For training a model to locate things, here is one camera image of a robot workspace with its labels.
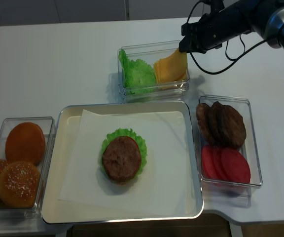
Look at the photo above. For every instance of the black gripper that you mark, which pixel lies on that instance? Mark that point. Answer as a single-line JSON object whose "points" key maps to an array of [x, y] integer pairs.
{"points": [[212, 30]]}

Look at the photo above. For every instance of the yellow cheese slice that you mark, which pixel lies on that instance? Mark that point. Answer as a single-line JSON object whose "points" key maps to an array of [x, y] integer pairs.
{"points": [[177, 55]]}

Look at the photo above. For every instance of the black blue robot arm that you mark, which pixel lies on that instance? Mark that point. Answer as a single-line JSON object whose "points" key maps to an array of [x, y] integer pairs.
{"points": [[264, 17]]}

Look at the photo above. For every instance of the stack of yellow cheese slices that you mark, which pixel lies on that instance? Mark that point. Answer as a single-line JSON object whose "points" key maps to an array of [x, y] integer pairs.
{"points": [[170, 71]]}

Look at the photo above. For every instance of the clear lettuce and cheese box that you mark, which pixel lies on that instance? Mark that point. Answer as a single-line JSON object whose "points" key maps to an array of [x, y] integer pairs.
{"points": [[151, 53]]}

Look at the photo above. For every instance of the green lettuce leaf in box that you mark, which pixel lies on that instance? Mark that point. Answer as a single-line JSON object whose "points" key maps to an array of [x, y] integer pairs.
{"points": [[139, 75]]}

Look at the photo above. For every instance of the green lettuce on burger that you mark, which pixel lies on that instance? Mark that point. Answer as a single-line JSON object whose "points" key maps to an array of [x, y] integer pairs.
{"points": [[126, 132]]}

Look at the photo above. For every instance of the left brown patty in box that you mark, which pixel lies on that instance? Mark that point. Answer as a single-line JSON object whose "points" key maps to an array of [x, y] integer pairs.
{"points": [[202, 110]]}

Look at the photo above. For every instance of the brown patty in box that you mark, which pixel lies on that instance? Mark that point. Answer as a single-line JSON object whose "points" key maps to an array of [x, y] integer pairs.
{"points": [[213, 122], [202, 110], [231, 127]]}

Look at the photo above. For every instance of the middle brown patty in box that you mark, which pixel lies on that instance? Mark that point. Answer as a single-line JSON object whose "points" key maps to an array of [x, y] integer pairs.
{"points": [[213, 122]]}

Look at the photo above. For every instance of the right brown patty in box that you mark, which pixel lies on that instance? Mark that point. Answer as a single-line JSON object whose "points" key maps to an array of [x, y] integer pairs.
{"points": [[231, 127]]}

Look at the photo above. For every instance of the left red tomato slice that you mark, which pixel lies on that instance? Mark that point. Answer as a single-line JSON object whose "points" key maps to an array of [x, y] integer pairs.
{"points": [[208, 163]]}

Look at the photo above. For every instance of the red tomato slice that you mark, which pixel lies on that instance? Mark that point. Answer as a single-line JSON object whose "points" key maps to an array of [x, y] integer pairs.
{"points": [[217, 163], [235, 166], [208, 163]]}

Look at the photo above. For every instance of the clear patty and tomato box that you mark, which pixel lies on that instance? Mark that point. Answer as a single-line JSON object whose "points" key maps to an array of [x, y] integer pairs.
{"points": [[248, 150]]}

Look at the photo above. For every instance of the brown patty on burger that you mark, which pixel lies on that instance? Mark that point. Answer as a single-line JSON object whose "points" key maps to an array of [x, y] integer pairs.
{"points": [[121, 159]]}

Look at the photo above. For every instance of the middle red tomato slice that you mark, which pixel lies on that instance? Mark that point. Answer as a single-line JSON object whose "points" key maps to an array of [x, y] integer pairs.
{"points": [[217, 163]]}

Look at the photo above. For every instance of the right red tomato slice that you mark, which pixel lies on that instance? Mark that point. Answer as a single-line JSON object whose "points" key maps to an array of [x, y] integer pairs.
{"points": [[235, 166]]}

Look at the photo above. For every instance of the white paper sheet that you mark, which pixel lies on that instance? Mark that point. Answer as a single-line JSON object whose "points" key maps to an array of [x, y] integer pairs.
{"points": [[161, 186]]}

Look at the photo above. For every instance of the plain orange bun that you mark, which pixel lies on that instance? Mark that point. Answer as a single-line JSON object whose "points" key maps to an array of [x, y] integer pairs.
{"points": [[25, 142]]}

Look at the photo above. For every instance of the white metal serving tray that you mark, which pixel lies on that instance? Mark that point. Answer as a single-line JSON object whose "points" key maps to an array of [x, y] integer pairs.
{"points": [[57, 211]]}

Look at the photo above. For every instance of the right sesame bun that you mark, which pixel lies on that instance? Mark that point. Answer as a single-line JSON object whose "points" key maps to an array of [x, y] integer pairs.
{"points": [[19, 184]]}

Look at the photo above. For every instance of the clear bun box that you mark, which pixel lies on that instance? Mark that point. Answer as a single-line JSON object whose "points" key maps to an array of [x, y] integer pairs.
{"points": [[47, 125]]}

